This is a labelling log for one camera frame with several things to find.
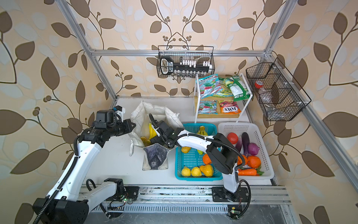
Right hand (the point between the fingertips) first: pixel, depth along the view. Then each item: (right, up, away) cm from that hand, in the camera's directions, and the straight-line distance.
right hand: (157, 138), depth 86 cm
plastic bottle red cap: (+60, +33, -5) cm, 69 cm away
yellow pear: (+30, -16, -9) cm, 35 cm away
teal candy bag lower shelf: (+32, +20, +3) cm, 38 cm away
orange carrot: (+52, -16, -11) cm, 56 cm away
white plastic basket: (+63, +1, +3) cm, 63 cm away
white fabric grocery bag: (0, -9, -7) cm, 12 cm away
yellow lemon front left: (+18, -17, -8) cm, 26 cm away
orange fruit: (+30, -11, -5) cm, 32 cm away
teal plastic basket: (+22, -13, +1) cm, 26 cm away
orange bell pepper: (+57, -12, -7) cm, 59 cm away
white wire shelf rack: (+24, +24, -12) cm, 36 cm away
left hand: (-10, +11, -11) cm, 18 cm away
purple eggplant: (+57, -1, +3) cm, 57 cm away
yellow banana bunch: (-5, +2, +5) cm, 8 cm away
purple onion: (+57, -5, -5) cm, 58 cm away
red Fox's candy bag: (+46, +20, +3) cm, 50 cm away
